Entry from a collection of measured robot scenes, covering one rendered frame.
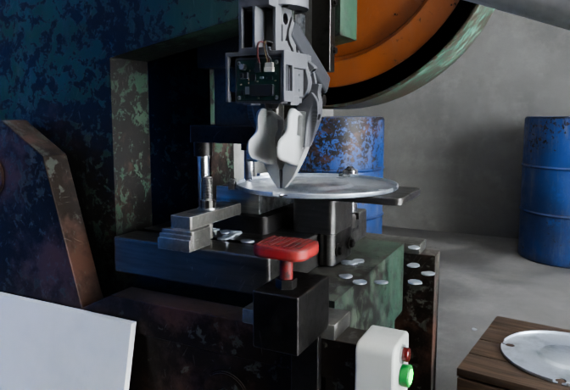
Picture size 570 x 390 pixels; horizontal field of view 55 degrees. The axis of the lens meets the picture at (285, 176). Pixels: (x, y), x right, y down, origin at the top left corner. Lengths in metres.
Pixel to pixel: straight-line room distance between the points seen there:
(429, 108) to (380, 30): 2.98
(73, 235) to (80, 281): 0.08
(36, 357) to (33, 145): 0.36
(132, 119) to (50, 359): 0.43
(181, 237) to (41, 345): 0.34
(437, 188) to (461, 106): 0.64
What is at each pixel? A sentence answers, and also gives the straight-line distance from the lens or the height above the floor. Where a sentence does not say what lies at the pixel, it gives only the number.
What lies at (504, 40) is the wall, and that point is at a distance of 4.25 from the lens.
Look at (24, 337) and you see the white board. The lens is 1.09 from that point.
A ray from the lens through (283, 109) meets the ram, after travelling 0.96.
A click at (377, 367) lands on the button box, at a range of 0.72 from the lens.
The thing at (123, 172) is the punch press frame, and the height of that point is 0.81.
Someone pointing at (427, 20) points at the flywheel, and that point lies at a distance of 1.28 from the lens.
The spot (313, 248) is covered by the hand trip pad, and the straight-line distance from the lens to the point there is 0.65.
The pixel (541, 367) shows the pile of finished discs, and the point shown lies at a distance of 1.40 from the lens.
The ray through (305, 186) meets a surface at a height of 0.79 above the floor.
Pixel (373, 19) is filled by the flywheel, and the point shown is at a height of 1.13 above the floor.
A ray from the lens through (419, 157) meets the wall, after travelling 4.32.
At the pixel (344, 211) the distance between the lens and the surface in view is 0.98.
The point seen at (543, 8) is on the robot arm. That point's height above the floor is 1.04.
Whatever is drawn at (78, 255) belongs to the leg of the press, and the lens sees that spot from 1.01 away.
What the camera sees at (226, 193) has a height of 0.77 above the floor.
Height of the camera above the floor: 0.92
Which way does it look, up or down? 7 degrees down
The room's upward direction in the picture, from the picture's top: straight up
